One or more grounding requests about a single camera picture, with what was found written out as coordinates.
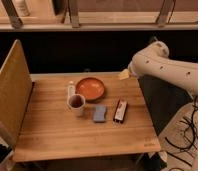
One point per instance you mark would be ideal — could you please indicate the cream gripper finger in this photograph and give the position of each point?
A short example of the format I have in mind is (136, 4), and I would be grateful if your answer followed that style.
(124, 74)

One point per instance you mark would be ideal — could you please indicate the orange ceramic bowl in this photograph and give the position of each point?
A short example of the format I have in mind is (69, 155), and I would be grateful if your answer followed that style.
(91, 88)

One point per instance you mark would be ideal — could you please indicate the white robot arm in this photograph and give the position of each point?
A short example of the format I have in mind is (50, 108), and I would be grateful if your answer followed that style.
(180, 136)

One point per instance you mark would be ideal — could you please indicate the blue sponge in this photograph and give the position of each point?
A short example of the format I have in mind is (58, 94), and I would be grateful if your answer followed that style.
(99, 114)

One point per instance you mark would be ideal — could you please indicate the dark right side panel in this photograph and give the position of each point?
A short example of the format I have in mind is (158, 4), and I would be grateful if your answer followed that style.
(163, 100)

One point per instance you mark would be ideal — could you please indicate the small white bottle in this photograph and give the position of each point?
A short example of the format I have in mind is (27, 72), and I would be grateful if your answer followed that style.
(71, 89)

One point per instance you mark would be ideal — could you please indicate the white mug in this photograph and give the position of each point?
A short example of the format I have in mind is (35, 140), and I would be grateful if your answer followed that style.
(76, 104)

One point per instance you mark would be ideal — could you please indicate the wooden side panel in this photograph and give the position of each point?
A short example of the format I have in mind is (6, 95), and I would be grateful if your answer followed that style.
(15, 90)

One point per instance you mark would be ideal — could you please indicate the white bottle on shelf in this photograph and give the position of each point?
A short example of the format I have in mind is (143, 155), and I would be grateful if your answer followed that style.
(22, 7)

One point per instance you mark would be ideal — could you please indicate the wooden shelf rail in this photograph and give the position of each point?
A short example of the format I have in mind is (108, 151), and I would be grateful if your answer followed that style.
(115, 21)

